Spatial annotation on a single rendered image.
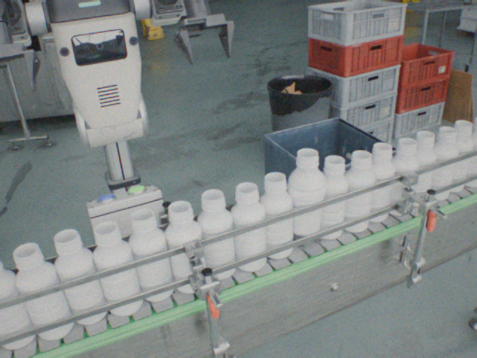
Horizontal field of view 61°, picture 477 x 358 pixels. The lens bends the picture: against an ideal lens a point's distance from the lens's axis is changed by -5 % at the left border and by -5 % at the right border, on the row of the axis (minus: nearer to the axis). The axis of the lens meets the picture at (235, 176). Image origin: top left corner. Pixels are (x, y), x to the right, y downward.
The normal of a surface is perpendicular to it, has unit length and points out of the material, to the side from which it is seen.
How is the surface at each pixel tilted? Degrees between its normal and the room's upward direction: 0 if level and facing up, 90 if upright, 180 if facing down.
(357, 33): 90
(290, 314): 90
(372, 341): 0
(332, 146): 90
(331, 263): 90
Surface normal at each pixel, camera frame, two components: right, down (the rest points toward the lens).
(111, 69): 0.39, 0.44
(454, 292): -0.05, -0.87
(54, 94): 0.11, 0.50
